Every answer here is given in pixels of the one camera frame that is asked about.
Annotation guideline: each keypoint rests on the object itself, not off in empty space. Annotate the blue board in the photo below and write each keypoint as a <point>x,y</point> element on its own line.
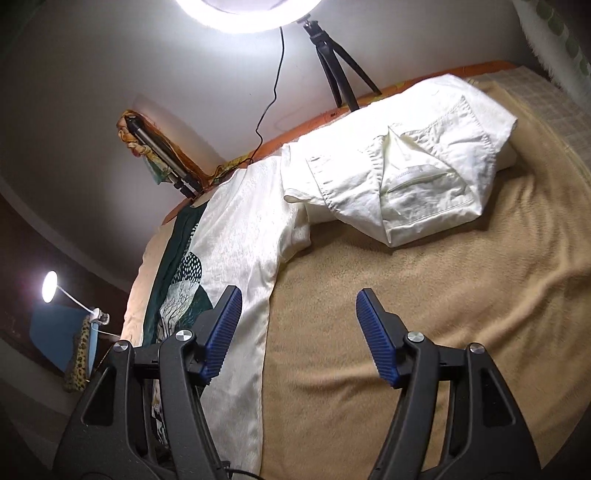
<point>55,332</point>

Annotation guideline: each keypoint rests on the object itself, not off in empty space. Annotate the green and white printed top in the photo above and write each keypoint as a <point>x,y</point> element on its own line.
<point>240,240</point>

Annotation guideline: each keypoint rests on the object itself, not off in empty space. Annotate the leopard print cloth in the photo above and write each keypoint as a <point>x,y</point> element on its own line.
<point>78,360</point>

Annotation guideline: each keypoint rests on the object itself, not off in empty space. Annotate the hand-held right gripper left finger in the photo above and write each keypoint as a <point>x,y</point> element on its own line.
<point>226,327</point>

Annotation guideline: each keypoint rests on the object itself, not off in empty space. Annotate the white desk lamp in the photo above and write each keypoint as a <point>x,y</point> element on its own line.
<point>50,282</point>

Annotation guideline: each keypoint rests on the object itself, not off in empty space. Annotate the orange patterned scarf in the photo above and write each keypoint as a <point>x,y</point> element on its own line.
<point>129,138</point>

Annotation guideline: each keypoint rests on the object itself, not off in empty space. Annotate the white shorts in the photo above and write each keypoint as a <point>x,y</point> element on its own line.
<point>415,184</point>

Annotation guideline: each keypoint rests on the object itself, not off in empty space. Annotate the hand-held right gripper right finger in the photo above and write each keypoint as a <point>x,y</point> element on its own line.
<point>374,337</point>

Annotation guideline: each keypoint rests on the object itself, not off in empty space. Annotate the green striped white pillow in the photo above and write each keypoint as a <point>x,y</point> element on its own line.
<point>563,41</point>

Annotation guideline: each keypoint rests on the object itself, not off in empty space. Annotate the folded grey tripod stand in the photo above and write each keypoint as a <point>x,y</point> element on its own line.
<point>161,159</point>

